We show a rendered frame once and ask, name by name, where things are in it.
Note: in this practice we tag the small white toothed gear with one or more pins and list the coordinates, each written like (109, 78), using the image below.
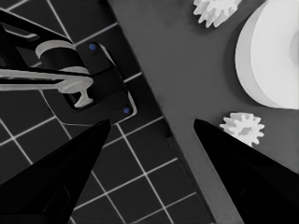
(254, 124)
(215, 11)

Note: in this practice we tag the dark robot body block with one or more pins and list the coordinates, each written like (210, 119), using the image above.
(106, 90)

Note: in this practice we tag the large thick white disc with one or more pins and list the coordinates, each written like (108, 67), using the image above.
(271, 62)

